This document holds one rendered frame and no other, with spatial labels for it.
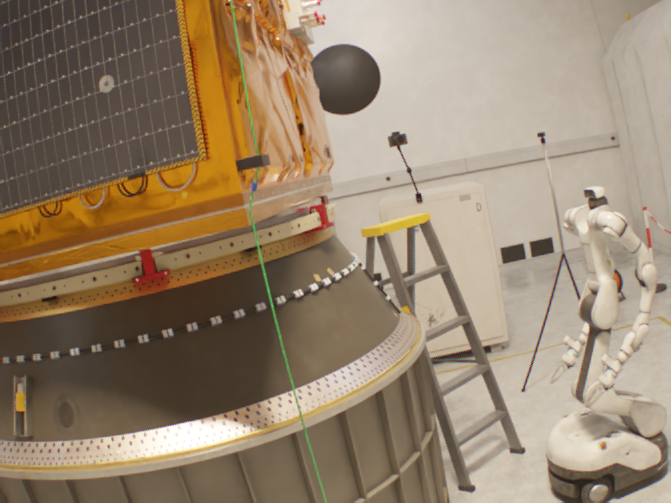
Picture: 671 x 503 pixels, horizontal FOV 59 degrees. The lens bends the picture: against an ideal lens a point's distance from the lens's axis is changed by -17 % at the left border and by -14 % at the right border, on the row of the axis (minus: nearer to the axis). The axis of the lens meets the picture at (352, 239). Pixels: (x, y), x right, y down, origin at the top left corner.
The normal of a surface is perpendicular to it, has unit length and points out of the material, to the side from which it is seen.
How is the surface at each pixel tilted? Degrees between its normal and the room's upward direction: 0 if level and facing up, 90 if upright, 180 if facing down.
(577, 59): 90
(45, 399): 62
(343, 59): 90
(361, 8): 90
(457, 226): 90
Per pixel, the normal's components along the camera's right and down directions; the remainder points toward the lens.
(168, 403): 0.18, -0.43
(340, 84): -0.07, 0.11
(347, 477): 0.69, -0.07
